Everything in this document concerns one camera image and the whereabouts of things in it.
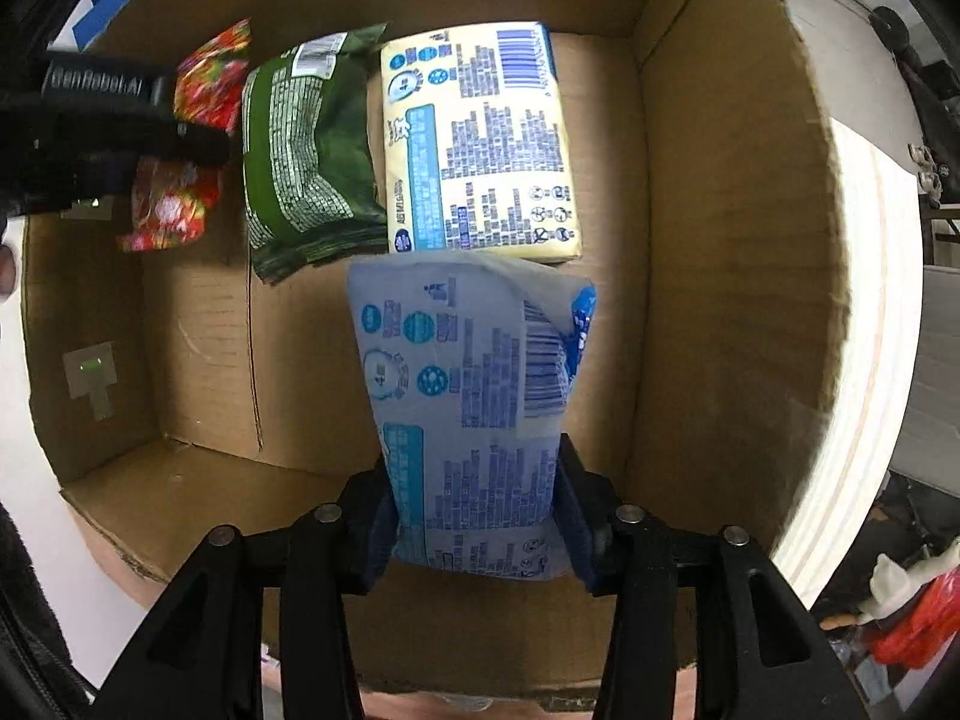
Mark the person's left hand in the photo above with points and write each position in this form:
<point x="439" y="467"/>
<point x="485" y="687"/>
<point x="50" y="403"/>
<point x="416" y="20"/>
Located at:
<point x="6" y="262"/>

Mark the green snack bag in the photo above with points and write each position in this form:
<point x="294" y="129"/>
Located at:
<point x="307" y="157"/>

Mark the red candy bag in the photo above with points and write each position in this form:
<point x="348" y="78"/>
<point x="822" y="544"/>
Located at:
<point x="187" y="142"/>

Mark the red and white toy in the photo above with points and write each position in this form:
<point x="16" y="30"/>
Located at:
<point x="911" y="607"/>

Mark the cardboard box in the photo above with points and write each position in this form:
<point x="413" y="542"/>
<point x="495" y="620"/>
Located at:
<point x="705" y="240"/>

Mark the white round table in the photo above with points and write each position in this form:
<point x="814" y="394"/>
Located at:
<point x="862" y="360"/>

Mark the yellow tissue pack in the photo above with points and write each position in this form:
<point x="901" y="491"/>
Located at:
<point x="480" y="142"/>

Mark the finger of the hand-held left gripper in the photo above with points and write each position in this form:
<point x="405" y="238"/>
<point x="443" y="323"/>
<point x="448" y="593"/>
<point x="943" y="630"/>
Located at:
<point x="199" y="144"/>

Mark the blue tissue pack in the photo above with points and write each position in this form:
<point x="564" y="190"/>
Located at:
<point x="465" y="420"/>

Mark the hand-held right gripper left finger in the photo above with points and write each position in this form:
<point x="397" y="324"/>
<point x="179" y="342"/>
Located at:
<point x="375" y="532"/>

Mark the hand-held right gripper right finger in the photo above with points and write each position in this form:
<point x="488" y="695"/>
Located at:
<point x="581" y="540"/>

